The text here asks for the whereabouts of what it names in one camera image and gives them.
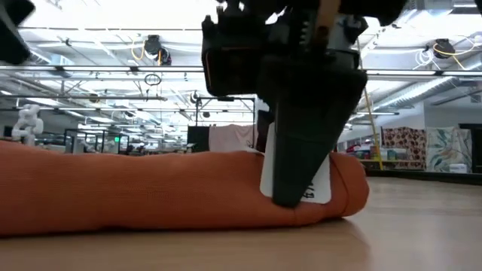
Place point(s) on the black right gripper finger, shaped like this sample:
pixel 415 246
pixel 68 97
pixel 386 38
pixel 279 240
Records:
pixel 305 131

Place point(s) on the orange cloth towel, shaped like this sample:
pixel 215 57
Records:
pixel 150 188

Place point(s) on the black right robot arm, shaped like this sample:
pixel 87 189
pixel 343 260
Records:
pixel 373 9

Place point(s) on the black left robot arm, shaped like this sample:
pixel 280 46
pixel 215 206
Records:
pixel 13 30

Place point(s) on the pink hanging cloth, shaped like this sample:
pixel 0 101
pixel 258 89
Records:
pixel 233 137

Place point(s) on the brown floral cloth panel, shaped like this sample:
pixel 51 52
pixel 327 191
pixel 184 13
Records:
pixel 404 147

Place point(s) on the black upright panel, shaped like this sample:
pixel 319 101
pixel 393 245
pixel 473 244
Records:
pixel 197 139

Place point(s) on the teal leaf cloth panel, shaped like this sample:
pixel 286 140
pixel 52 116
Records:
pixel 448 147

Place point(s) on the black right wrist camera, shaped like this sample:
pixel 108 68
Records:
pixel 231 60

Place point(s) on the black metal gantry frame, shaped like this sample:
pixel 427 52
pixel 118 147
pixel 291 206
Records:
pixel 225 98

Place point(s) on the black aluminium table frame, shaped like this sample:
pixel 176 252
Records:
pixel 421 177

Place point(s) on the long ceiling light rail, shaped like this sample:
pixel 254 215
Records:
pixel 94 69

